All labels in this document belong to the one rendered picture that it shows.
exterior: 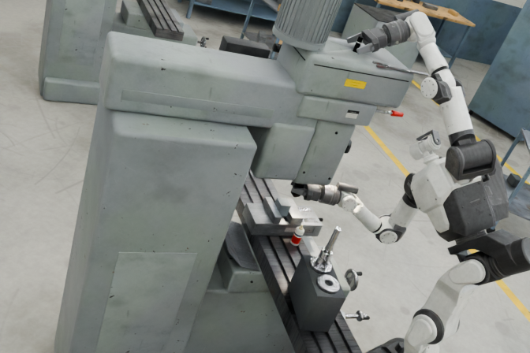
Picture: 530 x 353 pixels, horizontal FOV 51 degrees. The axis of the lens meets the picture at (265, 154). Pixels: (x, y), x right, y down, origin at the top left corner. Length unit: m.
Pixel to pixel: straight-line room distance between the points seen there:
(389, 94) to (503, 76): 6.19
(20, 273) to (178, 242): 1.52
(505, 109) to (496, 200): 6.09
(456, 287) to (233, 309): 0.98
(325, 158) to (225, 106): 0.52
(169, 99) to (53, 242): 1.97
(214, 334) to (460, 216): 1.26
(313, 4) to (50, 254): 2.34
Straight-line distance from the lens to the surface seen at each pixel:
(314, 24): 1.96
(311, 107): 2.08
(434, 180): 2.18
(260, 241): 2.52
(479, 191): 2.23
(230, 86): 1.94
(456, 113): 2.10
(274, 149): 2.12
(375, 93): 2.16
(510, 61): 8.29
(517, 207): 5.70
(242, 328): 2.76
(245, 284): 2.50
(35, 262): 3.56
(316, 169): 2.29
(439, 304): 2.40
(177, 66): 1.87
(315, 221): 2.65
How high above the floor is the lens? 2.47
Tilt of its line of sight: 29 degrees down
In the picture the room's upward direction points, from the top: 20 degrees clockwise
